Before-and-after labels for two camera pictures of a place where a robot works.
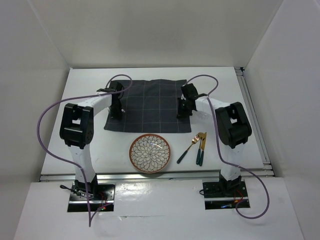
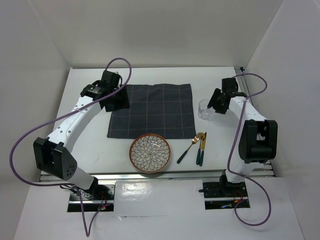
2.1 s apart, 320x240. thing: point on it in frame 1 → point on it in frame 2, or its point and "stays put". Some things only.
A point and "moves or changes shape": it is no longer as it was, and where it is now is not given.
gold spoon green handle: (195, 139) stays put
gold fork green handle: (201, 135) stays put
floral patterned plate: (149, 153) stays put
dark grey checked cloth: (151, 105) moves or changes shape
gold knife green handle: (203, 147) stays put
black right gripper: (182, 114) → (213, 102)
